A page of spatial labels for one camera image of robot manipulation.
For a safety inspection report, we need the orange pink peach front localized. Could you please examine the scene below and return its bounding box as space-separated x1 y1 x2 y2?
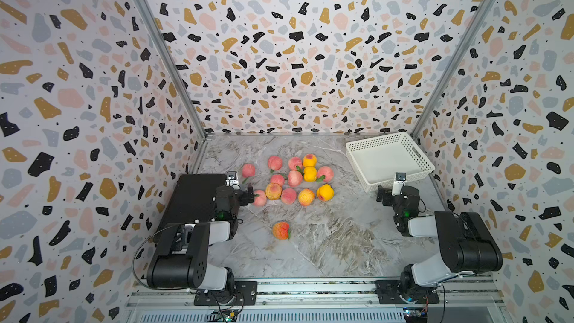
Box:
297 188 315 207

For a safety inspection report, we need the yellow pink peach front left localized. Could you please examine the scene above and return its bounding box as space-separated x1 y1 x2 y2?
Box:
265 182 283 200

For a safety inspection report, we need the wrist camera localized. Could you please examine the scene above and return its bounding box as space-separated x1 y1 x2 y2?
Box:
226 171 239 187
392 172 407 196

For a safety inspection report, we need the right aluminium corner post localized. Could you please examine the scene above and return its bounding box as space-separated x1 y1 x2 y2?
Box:
410 0 517 139

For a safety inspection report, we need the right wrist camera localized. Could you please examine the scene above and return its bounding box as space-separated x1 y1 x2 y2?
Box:
392 172 407 196

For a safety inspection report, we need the yellow peach back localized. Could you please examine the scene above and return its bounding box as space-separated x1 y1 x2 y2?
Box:
303 154 318 167

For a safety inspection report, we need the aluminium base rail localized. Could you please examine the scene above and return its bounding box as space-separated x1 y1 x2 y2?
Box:
126 276 512 322

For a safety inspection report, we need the black case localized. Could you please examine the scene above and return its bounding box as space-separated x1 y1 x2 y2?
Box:
158 173 227 245

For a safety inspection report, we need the white perforated plastic basket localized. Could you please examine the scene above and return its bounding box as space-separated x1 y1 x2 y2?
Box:
345 132 435 192

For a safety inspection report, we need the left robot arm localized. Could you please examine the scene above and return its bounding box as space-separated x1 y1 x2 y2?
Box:
135 184 255 295

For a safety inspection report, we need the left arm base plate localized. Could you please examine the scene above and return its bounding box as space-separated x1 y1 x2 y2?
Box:
194 281 258 307

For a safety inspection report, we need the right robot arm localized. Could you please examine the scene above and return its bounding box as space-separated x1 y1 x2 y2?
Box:
377 185 503 293

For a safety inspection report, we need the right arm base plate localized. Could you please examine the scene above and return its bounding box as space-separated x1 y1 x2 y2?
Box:
375 280 440 305

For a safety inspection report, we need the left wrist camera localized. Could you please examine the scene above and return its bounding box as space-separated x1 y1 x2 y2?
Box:
226 171 239 187

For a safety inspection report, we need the orange red lone peach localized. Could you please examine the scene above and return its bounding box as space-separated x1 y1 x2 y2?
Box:
272 221 290 240

